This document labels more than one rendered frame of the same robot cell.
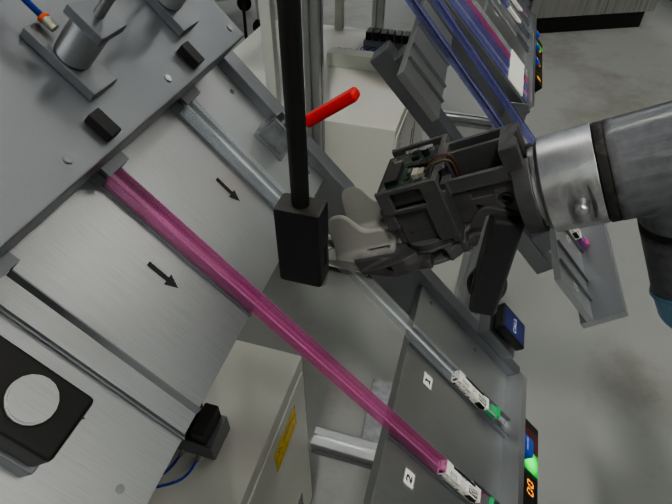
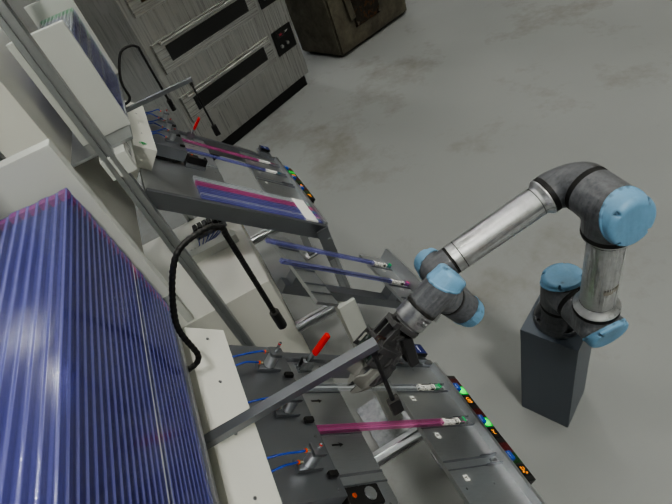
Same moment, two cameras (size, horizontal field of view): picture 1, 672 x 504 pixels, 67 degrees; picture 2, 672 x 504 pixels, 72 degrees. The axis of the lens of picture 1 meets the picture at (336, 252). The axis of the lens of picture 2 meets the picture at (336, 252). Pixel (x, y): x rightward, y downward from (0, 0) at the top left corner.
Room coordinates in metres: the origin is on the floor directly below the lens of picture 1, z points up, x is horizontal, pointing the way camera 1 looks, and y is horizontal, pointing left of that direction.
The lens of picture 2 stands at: (-0.19, 0.19, 1.93)
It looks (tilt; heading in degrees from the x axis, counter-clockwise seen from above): 42 degrees down; 334
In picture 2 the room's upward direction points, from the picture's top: 22 degrees counter-clockwise
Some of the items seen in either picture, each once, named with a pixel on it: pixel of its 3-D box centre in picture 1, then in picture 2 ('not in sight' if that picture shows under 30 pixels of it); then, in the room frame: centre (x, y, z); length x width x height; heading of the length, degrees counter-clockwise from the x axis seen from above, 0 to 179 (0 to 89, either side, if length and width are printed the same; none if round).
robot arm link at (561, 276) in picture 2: not in sight; (562, 288); (0.25, -0.68, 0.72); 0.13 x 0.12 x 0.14; 157
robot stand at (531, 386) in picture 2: not in sight; (555, 363); (0.26, -0.69, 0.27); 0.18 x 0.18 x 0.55; 11
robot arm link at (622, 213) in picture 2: not in sight; (601, 269); (0.14, -0.63, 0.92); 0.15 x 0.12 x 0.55; 157
